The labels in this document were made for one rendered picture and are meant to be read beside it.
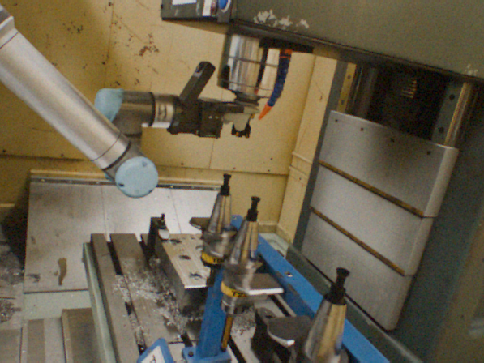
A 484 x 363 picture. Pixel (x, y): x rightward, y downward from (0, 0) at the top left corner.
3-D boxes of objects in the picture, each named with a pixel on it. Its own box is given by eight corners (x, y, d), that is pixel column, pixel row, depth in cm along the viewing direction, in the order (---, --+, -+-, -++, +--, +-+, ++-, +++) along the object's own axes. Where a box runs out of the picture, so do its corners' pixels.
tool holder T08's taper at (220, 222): (234, 234, 77) (240, 198, 75) (210, 234, 75) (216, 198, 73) (227, 224, 80) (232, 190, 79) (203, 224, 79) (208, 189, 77)
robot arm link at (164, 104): (147, 88, 95) (158, 95, 88) (166, 90, 97) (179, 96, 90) (144, 122, 97) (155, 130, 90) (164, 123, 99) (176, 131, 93)
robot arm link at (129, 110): (92, 124, 92) (94, 83, 89) (143, 126, 97) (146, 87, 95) (100, 133, 85) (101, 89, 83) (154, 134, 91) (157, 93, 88)
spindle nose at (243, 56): (292, 102, 99) (304, 49, 96) (226, 91, 93) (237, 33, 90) (266, 92, 113) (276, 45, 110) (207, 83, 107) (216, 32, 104)
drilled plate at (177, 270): (182, 305, 103) (185, 287, 101) (154, 249, 128) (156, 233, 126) (266, 299, 113) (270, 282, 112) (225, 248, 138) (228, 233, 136)
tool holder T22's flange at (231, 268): (263, 284, 67) (266, 270, 66) (224, 281, 65) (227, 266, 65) (254, 264, 73) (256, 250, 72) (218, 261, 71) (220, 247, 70)
